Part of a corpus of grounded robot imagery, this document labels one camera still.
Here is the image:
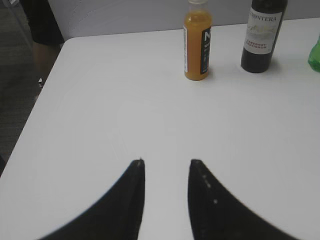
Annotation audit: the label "orange juice bottle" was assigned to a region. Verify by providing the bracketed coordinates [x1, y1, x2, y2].
[183, 0, 213, 81]

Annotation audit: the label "green sprite bottle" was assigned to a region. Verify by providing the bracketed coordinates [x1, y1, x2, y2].
[307, 37, 320, 73]

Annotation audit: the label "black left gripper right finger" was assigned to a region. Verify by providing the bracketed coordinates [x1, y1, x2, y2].
[188, 159, 292, 240]

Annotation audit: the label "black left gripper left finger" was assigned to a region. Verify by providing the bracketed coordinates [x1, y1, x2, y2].
[43, 159, 145, 240]

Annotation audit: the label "red wine bottle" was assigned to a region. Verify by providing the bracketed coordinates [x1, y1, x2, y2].
[240, 0, 288, 73]

